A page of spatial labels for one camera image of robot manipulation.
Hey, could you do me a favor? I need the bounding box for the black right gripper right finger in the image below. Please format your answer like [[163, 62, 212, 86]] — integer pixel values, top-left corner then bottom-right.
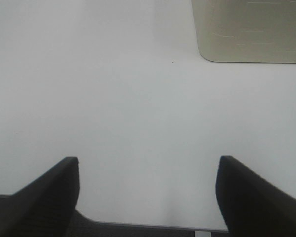
[[215, 156, 296, 237]]

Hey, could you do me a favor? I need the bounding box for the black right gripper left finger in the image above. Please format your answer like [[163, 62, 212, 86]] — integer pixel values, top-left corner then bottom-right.
[[0, 157, 80, 237]]

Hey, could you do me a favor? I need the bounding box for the beige plastic bin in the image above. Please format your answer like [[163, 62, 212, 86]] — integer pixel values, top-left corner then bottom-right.
[[191, 0, 296, 64]]

